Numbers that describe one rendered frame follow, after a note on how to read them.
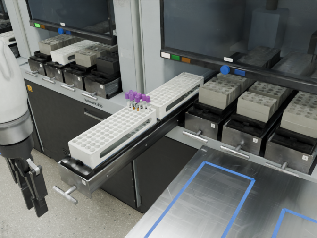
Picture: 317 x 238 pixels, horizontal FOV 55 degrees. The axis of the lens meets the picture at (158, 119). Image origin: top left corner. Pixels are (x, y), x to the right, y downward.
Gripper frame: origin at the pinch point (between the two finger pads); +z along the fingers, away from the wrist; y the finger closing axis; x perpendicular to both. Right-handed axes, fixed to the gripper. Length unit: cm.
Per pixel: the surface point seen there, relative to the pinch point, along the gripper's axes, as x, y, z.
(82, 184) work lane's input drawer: -12.1, -4.1, 1.4
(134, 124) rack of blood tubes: -34.0, -4.7, -7.1
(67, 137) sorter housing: -58, 72, 42
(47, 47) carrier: -65, 83, -7
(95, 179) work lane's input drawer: -14.7, -6.7, 0.0
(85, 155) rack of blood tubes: -15.7, -2.6, -5.7
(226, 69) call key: -62, -21, -19
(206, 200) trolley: -23.5, -36.5, -2.5
